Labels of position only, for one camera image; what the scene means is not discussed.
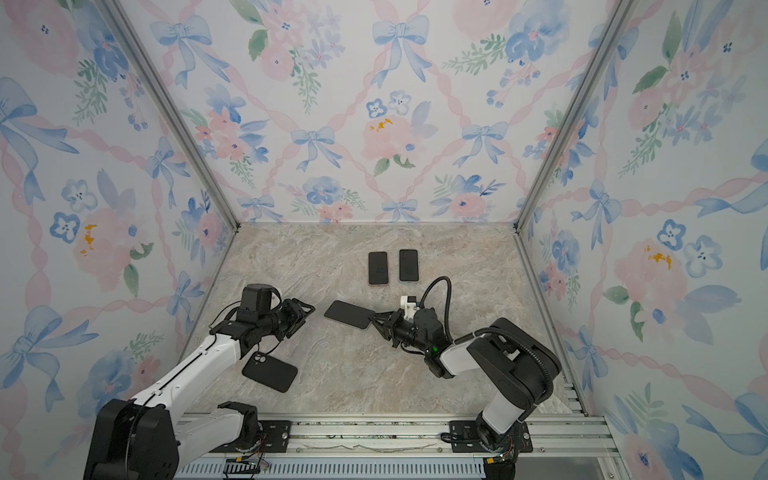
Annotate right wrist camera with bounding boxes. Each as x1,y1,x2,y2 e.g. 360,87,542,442
400,295,421,321

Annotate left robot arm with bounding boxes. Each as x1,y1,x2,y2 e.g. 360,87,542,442
83,298,315,479

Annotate white-edged black phone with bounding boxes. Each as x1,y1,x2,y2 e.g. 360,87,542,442
324,300,374,330

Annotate right corner aluminium post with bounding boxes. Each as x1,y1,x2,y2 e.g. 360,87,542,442
514,0,637,233

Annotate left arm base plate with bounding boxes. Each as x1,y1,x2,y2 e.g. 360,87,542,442
212,420,292,455

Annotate purple-edged black phone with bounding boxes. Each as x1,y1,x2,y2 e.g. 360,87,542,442
368,251,389,286

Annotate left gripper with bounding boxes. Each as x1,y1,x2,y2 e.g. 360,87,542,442
260,296,316,340

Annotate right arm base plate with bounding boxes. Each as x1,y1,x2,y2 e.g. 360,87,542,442
440,420,533,455

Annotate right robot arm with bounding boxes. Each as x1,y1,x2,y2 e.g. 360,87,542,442
369,307,562,452

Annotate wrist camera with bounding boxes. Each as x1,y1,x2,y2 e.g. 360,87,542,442
400,295,421,321
239,283,282,314

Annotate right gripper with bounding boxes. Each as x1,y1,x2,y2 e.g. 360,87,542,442
370,311,434,359

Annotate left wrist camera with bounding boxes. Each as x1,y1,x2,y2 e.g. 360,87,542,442
239,283,282,314

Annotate corner aluminium post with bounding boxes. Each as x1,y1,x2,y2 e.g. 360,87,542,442
95,0,241,230
514,0,637,233

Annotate black phone case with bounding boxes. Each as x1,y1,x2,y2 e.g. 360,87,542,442
241,352,298,393

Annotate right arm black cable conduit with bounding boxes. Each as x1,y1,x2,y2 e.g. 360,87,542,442
418,275,562,415

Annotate blue-edged black phone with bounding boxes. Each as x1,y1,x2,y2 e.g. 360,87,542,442
398,249,420,282

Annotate aluminium front rail frame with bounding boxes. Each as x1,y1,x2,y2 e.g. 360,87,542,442
171,414,629,479

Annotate left corner aluminium post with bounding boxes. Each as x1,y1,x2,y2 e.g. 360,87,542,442
95,0,241,230

